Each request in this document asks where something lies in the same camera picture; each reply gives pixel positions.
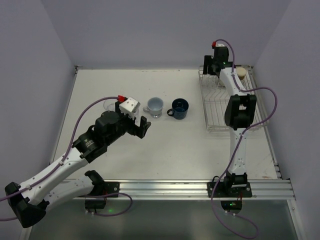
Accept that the dark blue mug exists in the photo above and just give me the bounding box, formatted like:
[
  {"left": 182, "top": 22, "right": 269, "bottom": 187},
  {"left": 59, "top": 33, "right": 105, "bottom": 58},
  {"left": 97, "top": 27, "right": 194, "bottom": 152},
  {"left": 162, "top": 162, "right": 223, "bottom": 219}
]
[{"left": 166, "top": 98, "right": 189, "bottom": 120}]

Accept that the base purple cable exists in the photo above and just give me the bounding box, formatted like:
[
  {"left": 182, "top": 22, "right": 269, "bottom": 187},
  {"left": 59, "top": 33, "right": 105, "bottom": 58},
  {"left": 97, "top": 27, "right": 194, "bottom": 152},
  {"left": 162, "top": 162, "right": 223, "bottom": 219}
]
[
  {"left": 209, "top": 132, "right": 260, "bottom": 238},
  {"left": 86, "top": 192, "right": 133, "bottom": 216}
]

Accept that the wire dish rack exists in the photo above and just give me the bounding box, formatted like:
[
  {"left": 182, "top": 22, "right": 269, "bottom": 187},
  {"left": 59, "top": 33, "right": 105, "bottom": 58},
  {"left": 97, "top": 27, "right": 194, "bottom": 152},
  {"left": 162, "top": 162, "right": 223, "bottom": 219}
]
[{"left": 198, "top": 65, "right": 265, "bottom": 133}]

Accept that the brown banded cup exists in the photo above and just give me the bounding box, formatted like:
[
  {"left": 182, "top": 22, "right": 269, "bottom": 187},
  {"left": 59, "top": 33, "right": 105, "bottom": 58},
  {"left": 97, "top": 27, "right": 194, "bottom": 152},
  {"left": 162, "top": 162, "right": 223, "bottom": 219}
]
[
  {"left": 217, "top": 78, "right": 225, "bottom": 88},
  {"left": 235, "top": 66, "right": 247, "bottom": 81}
]

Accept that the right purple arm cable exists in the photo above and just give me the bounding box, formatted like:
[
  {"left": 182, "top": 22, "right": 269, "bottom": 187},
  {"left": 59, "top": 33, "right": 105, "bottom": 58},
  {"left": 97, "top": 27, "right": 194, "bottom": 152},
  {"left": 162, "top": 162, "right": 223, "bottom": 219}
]
[{"left": 211, "top": 38, "right": 280, "bottom": 133}]

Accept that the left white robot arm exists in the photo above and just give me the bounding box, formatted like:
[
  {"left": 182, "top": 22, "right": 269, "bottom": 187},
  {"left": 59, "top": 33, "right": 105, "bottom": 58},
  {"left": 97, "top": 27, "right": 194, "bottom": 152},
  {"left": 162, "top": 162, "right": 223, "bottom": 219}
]
[{"left": 4, "top": 96, "right": 151, "bottom": 228}]

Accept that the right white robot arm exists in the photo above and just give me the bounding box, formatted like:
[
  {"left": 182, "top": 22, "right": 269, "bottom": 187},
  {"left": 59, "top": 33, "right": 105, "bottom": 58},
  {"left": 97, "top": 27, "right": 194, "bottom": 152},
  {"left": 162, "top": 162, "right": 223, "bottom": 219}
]
[{"left": 203, "top": 42, "right": 257, "bottom": 198}]

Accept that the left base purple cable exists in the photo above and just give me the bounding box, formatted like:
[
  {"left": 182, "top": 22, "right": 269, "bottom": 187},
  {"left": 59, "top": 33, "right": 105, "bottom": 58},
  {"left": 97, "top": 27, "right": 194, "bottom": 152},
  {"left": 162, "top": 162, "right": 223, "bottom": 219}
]
[{"left": 86, "top": 192, "right": 133, "bottom": 216}]

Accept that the clear faceted glass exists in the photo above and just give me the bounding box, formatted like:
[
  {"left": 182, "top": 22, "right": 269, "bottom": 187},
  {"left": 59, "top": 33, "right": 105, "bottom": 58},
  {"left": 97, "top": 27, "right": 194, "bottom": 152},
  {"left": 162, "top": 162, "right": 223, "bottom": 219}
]
[{"left": 134, "top": 107, "right": 141, "bottom": 126}]

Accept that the aluminium mounting rail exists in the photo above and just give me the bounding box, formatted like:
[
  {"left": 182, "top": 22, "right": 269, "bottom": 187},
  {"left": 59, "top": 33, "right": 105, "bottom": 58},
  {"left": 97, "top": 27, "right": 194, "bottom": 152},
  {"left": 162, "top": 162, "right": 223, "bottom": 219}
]
[{"left": 105, "top": 179, "right": 296, "bottom": 201}]

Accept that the white ceramic footed cup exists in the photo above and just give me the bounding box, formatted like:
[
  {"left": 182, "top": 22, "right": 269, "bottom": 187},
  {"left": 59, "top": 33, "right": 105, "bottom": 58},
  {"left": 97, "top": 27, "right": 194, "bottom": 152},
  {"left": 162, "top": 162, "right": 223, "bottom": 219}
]
[{"left": 143, "top": 97, "right": 164, "bottom": 119}]

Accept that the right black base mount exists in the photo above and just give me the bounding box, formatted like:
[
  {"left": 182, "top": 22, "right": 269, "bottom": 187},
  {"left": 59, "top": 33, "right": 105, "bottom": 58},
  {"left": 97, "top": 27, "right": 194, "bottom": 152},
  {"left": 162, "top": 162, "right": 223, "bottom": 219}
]
[{"left": 206, "top": 172, "right": 253, "bottom": 214}]

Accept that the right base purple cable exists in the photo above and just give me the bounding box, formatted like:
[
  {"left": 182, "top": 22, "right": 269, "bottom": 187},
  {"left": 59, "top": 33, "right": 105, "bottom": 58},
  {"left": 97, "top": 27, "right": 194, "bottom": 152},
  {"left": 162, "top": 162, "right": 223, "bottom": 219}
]
[{"left": 209, "top": 132, "right": 260, "bottom": 238}]

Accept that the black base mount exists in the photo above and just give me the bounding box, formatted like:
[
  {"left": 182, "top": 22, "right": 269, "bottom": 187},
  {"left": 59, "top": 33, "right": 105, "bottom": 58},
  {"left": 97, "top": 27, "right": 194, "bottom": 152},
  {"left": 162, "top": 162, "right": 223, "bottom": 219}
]
[
  {"left": 84, "top": 170, "right": 120, "bottom": 214},
  {"left": 206, "top": 172, "right": 253, "bottom": 214}
]

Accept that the clear glass rack back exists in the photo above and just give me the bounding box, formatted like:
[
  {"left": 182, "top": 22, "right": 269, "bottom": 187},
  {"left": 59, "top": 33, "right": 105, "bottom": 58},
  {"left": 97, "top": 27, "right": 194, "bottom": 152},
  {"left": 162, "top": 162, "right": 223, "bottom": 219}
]
[{"left": 200, "top": 74, "right": 219, "bottom": 88}]

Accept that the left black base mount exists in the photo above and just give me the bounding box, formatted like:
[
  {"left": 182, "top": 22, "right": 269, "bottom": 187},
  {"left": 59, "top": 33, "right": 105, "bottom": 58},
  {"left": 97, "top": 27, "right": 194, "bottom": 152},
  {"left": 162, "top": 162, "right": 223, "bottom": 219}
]
[{"left": 84, "top": 170, "right": 120, "bottom": 214}]

